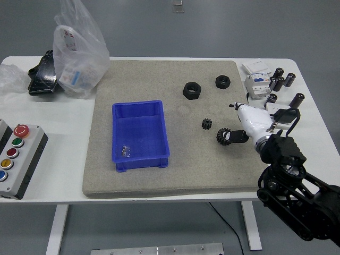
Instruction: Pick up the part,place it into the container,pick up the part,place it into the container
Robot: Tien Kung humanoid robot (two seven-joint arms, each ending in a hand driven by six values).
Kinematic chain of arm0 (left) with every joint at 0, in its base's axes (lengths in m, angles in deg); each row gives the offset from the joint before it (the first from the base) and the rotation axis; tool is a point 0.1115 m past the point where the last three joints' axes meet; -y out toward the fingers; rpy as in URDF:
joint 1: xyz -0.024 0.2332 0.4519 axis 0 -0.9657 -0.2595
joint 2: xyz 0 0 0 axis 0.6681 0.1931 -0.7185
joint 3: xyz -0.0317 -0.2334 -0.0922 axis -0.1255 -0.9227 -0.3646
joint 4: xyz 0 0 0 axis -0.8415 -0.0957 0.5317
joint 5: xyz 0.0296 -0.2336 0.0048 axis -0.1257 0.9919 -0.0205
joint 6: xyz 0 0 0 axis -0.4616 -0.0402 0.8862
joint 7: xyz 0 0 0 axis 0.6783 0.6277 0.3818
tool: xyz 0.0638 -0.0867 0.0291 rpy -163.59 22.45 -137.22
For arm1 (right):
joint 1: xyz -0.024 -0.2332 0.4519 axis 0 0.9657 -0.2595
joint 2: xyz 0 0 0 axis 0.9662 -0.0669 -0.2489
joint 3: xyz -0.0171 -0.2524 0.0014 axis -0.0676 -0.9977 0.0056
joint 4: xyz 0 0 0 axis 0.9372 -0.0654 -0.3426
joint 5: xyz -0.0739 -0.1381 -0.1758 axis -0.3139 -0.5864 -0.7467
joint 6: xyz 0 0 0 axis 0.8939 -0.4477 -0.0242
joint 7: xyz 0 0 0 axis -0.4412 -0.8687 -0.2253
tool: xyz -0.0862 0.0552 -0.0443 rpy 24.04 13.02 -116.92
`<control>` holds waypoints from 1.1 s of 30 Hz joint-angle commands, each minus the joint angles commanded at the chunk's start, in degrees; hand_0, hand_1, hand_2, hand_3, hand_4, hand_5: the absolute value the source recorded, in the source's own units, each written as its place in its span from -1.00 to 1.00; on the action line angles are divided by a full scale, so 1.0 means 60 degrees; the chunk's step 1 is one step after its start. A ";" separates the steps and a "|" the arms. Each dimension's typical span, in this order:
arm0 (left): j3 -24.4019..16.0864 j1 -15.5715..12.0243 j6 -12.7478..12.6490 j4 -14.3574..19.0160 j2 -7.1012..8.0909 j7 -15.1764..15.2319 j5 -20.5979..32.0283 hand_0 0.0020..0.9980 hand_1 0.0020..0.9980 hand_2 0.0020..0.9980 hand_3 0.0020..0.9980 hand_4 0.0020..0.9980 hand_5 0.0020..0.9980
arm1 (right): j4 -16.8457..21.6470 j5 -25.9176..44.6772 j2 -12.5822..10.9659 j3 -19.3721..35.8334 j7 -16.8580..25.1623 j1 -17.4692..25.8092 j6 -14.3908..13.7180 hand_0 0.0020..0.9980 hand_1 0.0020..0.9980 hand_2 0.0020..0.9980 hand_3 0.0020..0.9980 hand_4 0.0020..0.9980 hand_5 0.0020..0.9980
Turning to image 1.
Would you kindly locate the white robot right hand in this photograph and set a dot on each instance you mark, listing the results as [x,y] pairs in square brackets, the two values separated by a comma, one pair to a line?
[253,119]

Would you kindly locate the large black bevel gear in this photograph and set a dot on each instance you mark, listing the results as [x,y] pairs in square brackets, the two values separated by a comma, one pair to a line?
[221,138]

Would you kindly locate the small black spur gear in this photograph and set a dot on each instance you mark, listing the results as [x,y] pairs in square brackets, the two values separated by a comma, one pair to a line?
[205,124]

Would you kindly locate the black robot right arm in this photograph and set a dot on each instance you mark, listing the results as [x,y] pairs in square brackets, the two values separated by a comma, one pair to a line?
[281,151]

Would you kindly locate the small black hex nut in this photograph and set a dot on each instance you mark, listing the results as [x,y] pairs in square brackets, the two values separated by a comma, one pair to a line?
[222,81]

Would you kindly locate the large black hex nut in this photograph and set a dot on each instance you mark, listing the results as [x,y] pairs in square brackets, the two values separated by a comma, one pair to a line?
[191,91]

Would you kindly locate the blue plastic box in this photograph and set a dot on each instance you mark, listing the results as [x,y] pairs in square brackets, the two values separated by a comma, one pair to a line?
[139,132]

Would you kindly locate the grey push-button control box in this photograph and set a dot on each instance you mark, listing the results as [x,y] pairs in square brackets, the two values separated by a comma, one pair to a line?
[24,159]

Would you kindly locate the white socket plate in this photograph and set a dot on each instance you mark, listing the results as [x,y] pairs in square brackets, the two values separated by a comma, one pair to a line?
[271,107]

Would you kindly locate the black cylindrical capacitor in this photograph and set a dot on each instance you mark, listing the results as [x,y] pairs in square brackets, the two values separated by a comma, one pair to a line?
[272,82]
[272,98]
[290,79]
[280,83]
[297,100]
[278,73]

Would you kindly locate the white circuit breaker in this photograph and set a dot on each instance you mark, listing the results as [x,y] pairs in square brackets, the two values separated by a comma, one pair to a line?
[256,87]

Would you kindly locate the black power adapter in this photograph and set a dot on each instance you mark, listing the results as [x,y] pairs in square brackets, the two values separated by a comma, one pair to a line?
[287,116]

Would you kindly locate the grey-brown mat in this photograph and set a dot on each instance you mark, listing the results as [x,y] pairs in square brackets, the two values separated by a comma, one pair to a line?
[159,79]

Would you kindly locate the white table leg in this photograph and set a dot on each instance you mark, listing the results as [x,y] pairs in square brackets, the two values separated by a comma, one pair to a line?
[251,225]
[57,228]

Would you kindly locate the small bag of screws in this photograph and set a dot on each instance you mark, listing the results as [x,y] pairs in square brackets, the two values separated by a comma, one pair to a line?
[125,151]

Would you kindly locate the clear floor marker square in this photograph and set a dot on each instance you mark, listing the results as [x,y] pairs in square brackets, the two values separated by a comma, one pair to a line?
[177,6]

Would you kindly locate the silver metal plate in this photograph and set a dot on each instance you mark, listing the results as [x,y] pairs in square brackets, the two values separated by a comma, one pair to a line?
[156,249]

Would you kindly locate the clear plastic bag with boxes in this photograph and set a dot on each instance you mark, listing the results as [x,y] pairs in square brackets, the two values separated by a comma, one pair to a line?
[79,63]

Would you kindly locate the black plastic machine part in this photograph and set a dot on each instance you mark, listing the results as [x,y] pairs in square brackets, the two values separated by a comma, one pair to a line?
[42,75]

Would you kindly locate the crumpled clear plastic wrap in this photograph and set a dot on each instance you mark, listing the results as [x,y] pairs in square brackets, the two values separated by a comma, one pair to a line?
[10,78]

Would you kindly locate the white wall switch plate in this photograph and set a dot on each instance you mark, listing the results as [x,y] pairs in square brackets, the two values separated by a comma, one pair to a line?
[256,66]

